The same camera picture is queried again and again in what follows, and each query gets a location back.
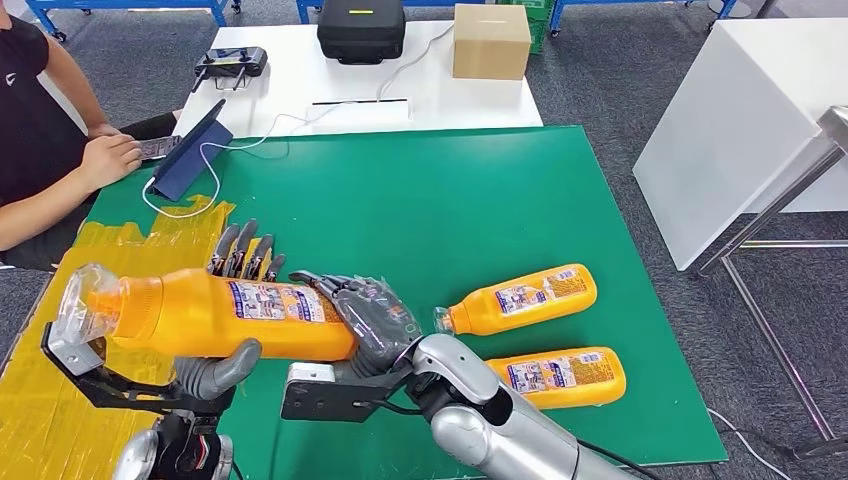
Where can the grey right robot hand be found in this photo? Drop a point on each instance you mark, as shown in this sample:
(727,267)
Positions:
(378,318)

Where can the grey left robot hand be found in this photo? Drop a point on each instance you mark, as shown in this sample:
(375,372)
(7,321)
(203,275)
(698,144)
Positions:
(212,378)

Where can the person's left hand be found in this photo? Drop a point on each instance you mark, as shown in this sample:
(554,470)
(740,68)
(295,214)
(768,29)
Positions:
(104,131)

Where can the person's right hand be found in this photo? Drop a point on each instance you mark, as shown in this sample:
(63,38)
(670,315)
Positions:
(109,162)

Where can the orange detergent bottle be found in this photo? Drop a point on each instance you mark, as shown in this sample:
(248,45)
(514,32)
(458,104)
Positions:
(199,331)
(523,298)
(563,378)

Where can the smartphone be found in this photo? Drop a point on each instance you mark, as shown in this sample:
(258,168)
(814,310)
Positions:
(162,147)

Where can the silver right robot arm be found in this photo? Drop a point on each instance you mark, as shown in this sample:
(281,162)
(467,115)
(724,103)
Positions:
(503,430)

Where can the person's right forearm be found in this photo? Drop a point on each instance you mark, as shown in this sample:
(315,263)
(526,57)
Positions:
(40,212)

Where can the person's left forearm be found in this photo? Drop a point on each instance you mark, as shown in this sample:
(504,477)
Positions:
(73,86)

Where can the person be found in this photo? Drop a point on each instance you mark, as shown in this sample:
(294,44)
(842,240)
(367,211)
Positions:
(33,119)

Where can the tablet in blue case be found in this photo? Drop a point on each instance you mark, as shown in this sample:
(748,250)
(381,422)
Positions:
(191,162)

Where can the yellow tape patch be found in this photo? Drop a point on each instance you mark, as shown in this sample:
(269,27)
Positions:
(132,252)

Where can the blue steel rack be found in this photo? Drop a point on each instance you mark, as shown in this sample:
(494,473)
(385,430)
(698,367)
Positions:
(303,11)
(554,20)
(129,5)

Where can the black remote controller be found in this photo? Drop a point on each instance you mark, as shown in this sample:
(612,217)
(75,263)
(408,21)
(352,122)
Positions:
(230,63)

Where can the white table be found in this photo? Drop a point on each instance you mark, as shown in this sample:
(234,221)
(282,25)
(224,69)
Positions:
(298,76)

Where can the white power strip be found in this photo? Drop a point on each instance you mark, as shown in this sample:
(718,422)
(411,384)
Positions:
(359,117)

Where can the black carrying case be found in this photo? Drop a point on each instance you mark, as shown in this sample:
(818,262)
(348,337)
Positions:
(360,36)

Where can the cardboard box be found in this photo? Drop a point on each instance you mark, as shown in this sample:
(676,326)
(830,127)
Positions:
(490,50)

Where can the green plastic crate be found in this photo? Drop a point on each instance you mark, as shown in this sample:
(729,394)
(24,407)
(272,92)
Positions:
(540,23)

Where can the white cabinet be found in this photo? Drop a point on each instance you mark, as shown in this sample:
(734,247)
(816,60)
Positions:
(729,129)

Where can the grey round base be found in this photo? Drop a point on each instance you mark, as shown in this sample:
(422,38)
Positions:
(725,8)

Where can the metal frame stand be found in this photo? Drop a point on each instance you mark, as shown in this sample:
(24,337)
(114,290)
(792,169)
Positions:
(775,202)

